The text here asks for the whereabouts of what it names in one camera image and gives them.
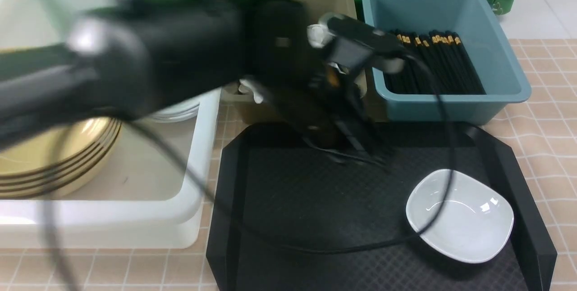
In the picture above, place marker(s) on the stack of yellow bowls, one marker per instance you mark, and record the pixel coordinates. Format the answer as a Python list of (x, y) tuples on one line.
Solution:
[(27, 170)]

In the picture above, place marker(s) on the checkered peach tablecloth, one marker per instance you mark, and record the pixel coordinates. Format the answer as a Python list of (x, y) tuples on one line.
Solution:
[(541, 132)]

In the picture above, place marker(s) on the stack of white dishes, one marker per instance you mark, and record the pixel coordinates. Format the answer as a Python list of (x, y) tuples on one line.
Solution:
[(177, 113)]

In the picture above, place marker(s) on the olive green spoon bin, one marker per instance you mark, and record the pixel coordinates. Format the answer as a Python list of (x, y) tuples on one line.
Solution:
[(247, 109)]

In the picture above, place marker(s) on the large white plastic tub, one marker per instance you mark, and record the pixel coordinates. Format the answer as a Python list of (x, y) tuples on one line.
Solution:
[(139, 199)]

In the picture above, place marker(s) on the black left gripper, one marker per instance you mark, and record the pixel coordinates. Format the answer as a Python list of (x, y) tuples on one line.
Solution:
[(314, 89)]

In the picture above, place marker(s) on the black serving tray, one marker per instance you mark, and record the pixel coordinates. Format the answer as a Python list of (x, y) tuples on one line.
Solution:
[(274, 182)]

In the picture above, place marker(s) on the pile of white spoons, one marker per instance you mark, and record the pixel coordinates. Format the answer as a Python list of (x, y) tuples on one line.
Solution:
[(246, 87)]

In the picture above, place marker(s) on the white sauce dish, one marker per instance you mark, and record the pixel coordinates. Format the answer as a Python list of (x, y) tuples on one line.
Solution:
[(475, 223)]

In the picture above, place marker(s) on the pile of black chopsticks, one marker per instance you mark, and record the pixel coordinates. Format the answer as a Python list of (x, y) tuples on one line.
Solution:
[(445, 55)]

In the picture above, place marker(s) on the blue chopstick bin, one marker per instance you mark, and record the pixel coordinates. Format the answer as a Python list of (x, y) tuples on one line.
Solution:
[(491, 54)]

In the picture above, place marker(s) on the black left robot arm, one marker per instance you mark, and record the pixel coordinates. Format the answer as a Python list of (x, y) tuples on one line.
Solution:
[(137, 57)]

